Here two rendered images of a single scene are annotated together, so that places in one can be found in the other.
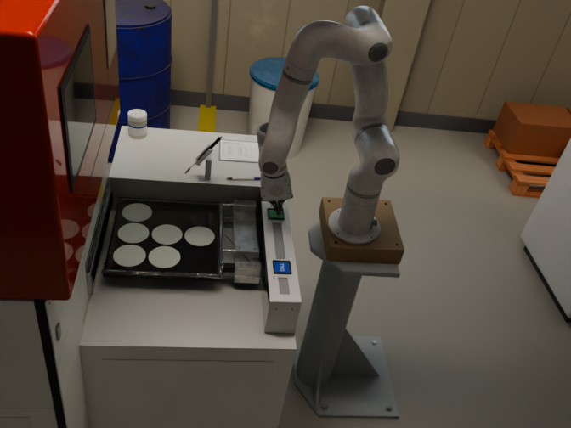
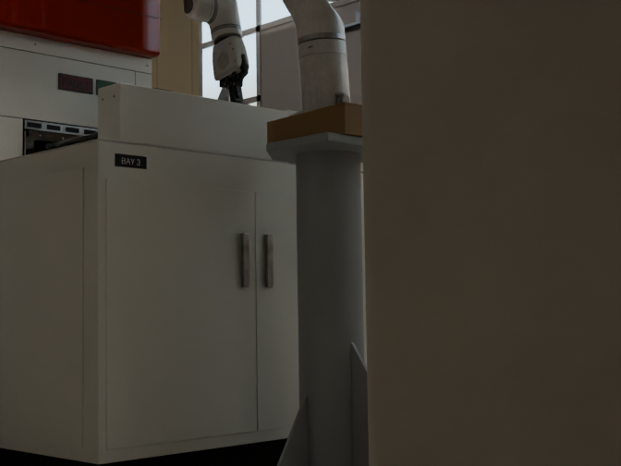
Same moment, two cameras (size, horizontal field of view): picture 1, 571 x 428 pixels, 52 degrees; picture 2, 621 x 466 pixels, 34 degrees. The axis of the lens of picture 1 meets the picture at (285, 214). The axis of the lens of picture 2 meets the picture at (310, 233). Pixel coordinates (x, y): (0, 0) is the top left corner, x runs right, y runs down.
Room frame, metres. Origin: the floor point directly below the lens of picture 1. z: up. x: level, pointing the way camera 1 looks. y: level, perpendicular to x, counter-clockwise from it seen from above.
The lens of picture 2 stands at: (0.22, -2.32, 0.42)
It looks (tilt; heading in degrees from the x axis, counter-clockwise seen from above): 4 degrees up; 56
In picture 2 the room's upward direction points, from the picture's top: 1 degrees counter-clockwise
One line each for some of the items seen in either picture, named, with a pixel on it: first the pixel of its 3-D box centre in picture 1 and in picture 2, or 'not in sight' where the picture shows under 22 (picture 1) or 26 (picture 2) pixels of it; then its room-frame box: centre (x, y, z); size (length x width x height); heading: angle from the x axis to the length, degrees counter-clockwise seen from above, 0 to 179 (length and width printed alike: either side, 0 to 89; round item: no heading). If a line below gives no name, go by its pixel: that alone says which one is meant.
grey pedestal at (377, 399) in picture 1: (353, 315); (361, 312); (1.68, -0.36, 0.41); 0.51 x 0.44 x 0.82; 100
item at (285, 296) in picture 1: (275, 255); (199, 128); (1.44, 0.01, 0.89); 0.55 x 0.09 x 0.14; 11
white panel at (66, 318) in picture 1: (83, 243); (35, 104); (1.21, 0.56, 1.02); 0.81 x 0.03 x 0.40; 11
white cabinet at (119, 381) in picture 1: (194, 315); (182, 315); (1.54, 0.29, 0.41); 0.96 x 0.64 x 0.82; 11
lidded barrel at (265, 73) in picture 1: (279, 109); not in sight; (3.55, 0.17, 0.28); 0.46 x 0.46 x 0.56
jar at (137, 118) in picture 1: (137, 124); not in sight; (1.90, 0.62, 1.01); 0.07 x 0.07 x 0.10
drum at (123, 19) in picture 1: (121, 76); not in sight; (3.28, 1.16, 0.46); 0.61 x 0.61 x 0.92
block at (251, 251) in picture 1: (246, 250); not in sight; (1.43, 0.10, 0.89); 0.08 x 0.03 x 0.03; 101
